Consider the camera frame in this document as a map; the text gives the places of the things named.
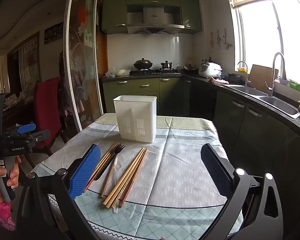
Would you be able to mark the black frying pan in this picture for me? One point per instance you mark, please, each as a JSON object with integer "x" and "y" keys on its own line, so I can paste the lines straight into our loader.
{"x": 191, "y": 70}

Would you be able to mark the black gas stove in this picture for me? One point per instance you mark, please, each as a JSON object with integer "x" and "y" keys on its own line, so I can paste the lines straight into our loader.
{"x": 155, "y": 72}

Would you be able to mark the checkered hanging apron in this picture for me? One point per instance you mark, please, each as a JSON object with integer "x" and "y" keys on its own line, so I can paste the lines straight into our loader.
{"x": 67, "y": 87}

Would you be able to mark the condiment bottles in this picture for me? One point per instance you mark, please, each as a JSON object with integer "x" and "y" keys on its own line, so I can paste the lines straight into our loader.
{"x": 190, "y": 62}

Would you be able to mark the dark cooking pot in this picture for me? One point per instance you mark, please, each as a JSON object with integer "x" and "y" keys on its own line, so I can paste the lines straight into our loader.
{"x": 233, "y": 78}

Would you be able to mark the steel range hood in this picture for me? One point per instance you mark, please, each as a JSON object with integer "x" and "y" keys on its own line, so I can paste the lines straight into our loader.
{"x": 153, "y": 17}

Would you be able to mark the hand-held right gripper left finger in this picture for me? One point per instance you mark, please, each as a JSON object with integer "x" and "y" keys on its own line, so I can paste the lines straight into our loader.
{"x": 85, "y": 172}

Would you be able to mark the pink dish cloth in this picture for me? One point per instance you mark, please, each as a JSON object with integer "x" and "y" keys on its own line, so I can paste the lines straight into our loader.
{"x": 218, "y": 80}

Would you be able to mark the red covered wooden chair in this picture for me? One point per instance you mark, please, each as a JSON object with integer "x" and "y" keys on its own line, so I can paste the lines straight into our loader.
{"x": 47, "y": 105}

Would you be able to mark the person's left forearm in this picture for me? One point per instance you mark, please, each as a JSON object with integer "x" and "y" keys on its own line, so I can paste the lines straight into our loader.
{"x": 0, "y": 211}

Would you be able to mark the wooden cutting board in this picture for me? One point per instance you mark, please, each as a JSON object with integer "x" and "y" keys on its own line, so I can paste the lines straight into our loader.
{"x": 261, "y": 76}

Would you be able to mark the small steel faucet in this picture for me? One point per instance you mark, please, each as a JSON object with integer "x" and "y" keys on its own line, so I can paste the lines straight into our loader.
{"x": 246, "y": 75}

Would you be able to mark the bunch of chopsticks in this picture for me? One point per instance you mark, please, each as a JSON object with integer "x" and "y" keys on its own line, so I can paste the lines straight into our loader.
{"x": 132, "y": 172}

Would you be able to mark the green plastic containers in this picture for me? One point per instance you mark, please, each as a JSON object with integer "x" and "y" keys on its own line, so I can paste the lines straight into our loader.
{"x": 298, "y": 86}

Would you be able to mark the framed calligraphy panel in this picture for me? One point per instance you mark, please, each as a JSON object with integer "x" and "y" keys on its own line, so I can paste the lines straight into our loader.
{"x": 31, "y": 60}

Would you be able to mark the steel sink basin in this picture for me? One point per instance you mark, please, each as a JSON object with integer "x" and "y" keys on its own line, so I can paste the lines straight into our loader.
{"x": 280, "y": 106}
{"x": 245, "y": 90}

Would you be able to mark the yellow sponge holder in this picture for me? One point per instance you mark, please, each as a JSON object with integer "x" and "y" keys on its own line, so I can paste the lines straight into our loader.
{"x": 242, "y": 69}

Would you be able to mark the small black lidded pot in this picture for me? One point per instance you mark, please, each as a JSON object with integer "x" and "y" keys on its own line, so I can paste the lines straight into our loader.
{"x": 166, "y": 65}

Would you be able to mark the sliding glass door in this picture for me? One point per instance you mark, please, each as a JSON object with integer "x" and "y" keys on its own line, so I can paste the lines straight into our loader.
{"x": 87, "y": 80}

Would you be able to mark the dark framed wall picture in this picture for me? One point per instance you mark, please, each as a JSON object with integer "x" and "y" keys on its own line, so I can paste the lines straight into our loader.
{"x": 53, "y": 32}

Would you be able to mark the wall hooks with utensils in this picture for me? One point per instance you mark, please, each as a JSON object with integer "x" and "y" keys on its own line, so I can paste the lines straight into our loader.
{"x": 225, "y": 40}

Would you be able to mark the white plastic bags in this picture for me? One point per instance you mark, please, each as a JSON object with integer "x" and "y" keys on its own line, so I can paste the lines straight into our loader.
{"x": 120, "y": 72}

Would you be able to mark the kitchen window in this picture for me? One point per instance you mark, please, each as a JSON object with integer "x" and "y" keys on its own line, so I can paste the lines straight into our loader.
{"x": 265, "y": 35}

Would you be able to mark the green wall cabinets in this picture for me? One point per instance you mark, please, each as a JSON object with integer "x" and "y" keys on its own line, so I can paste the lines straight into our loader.
{"x": 113, "y": 12}

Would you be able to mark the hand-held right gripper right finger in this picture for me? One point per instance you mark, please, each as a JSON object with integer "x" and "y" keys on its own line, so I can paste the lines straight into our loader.
{"x": 216, "y": 170}

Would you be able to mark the black wok with lid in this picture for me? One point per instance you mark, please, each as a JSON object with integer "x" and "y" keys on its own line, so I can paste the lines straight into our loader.
{"x": 143, "y": 64}

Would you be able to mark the dark green sink cabinets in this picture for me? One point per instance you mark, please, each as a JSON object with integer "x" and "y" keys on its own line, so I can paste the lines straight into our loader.
{"x": 230, "y": 120}

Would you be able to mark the white plastic utensil holder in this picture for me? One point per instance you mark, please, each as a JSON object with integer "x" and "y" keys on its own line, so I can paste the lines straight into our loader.
{"x": 135, "y": 110}

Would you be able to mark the tall steel faucet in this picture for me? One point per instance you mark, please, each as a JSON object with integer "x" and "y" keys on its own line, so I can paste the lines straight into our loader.
{"x": 275, "y": 65}

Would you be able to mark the black plastic fork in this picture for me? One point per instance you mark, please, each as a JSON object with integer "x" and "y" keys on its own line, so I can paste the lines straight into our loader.
{"x": 107, "y": 165}

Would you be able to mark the white rice cooker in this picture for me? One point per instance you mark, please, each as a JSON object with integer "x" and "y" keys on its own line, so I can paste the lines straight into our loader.
{"x": 210, "y": 70}

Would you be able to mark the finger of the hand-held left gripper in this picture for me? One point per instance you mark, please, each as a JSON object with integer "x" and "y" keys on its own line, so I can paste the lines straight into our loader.
{"x": 26, "y": 128}
{"x": 41, "y": 135}

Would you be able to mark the green drawer base cabinets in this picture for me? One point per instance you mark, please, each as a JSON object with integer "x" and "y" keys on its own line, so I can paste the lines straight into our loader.
{"x": 142, "y": 90}

